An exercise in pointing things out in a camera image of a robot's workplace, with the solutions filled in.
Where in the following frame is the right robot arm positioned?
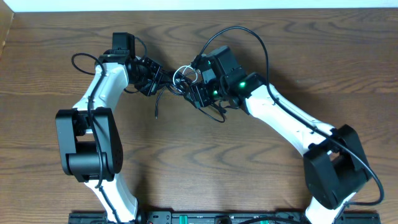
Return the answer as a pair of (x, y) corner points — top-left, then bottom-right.
(186, 46), (373, 223)

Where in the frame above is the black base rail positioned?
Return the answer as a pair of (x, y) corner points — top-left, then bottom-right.
(68, 210), (382, 224)

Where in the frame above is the cardboard box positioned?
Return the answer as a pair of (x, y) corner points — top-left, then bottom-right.
(0, 0), (14, 55)

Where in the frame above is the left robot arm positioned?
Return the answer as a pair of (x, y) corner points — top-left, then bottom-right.
(55, 32), (162, 223)

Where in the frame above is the white USB cable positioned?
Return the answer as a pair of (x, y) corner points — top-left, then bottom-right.
(172, 64), (201, 88)

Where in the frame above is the black USB cable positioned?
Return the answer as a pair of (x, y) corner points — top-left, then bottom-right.
(154, 70), (228, 124)

